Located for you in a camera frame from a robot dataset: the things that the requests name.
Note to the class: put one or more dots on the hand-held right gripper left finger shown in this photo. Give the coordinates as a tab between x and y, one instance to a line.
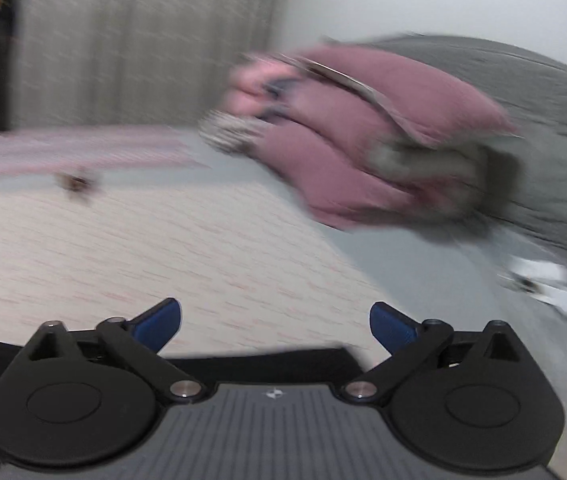
156	327

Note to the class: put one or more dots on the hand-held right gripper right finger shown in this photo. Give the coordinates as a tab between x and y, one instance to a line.
393	330

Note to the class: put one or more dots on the black pants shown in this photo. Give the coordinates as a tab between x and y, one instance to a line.
263	365

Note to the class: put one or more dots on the grey bed sheet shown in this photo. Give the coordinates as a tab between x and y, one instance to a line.
413	270

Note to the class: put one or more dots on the cherry print bed sheet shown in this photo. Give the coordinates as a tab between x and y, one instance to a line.
163	250

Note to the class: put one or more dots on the small white object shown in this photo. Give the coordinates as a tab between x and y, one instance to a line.
541	280

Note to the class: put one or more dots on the pink quilt pile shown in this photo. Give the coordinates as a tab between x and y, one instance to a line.
343	180

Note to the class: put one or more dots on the brown hair claw clip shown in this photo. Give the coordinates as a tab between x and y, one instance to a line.
77	184

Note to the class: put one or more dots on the olive grey cloth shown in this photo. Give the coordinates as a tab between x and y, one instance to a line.
438	170

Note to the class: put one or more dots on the pink striped blanket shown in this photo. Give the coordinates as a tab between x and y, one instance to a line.
88	150

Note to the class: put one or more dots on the grey white striped garment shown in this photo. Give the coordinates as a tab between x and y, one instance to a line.
231	132

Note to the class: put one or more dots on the mauve velvet pillow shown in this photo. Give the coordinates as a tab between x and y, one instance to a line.
413	95

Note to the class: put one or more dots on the grey quilt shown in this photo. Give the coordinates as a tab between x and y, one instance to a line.
548	125

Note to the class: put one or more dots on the pink folded garment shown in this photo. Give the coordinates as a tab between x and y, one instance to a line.
256	87

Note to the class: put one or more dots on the grey star-print curtain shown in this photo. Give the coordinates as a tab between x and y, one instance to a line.
138	40

